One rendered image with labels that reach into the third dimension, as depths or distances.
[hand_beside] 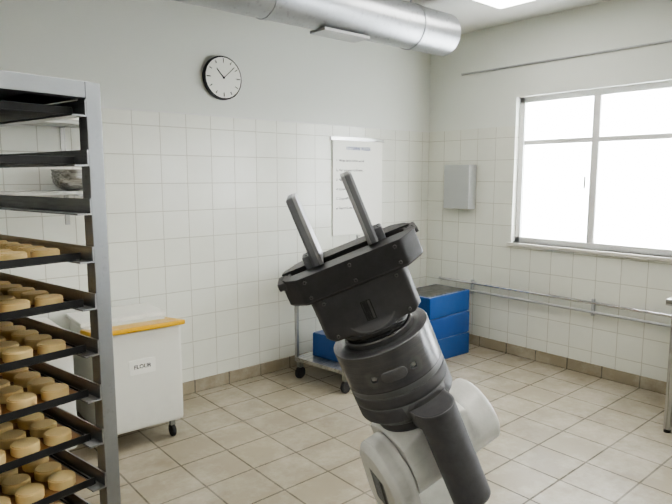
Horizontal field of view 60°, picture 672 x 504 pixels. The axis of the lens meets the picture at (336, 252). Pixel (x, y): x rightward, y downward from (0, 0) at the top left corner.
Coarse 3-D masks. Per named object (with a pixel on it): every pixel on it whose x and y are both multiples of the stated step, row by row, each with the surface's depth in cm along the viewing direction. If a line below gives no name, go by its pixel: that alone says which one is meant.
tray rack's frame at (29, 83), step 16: (0, 80) 95; (16, 80) 96; (32, 80) 98; (48, 80) 101; (64, 80) 103; (0, 96) 124; (16, 96) 123; (32, 96) 118; (48, 96) 114; (64, 96) 104; (80, 96) 105
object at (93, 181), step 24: (96, 96) 108; (96, 120) 108; (96, 144) 108; (96, 168) 109; (96, 192) 109; (96, 216) 109; (96, 240) 110; (96, 264) 110; (96, 288) 111; (96, 312) 111; (96, 336) 112; (96, 360) 113; (96, 408) 115
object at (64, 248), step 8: (8, 240) 131; (16, 240) 129; (24, 240) 126; (32, 240) 124; (40, 240) 122; (64, 248) 116; (72, 248) 114; (80, 248) 112; (88, 248) 110; (88, 256) 110
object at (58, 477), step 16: (32, 464) 120; (48, 464) 119; (0, 480) 115; (16, 480) 113; (32, 480) 117; (48, 480) 114; (64, 480) 113; (80, 480) 117; (0, 496) 108; (16, 496) 108; (32, 496) 108
